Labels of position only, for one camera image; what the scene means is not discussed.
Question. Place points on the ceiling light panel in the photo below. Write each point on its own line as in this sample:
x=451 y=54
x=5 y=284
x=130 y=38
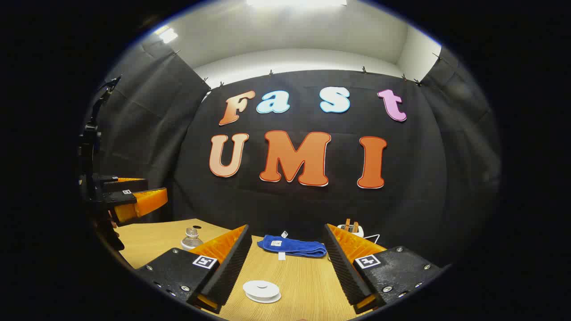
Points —
x=294 y=2
x=168 y=35

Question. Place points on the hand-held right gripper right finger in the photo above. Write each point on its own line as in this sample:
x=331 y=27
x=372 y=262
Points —
x=345 y=272

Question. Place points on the black backdrop cloth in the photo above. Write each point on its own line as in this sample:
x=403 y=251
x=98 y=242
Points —
x=312 y=209

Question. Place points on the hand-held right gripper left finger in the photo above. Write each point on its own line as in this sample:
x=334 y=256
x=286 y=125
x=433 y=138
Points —
x=232 y=267

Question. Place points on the clear plastic water bottle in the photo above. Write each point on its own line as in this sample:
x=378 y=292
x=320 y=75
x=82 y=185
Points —
x=192 y=240

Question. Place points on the white toaster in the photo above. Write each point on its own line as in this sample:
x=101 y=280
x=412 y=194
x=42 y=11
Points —
x=358 y=232

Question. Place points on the white teacup lid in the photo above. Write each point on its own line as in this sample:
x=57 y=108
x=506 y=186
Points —
x=261 y=286

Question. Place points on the blue folded towel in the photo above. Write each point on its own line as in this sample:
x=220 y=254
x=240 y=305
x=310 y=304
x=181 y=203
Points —
x=294 y=246

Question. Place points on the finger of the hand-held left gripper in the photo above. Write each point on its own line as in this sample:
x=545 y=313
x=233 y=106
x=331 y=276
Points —
x=129 y=185
x=147 y=203

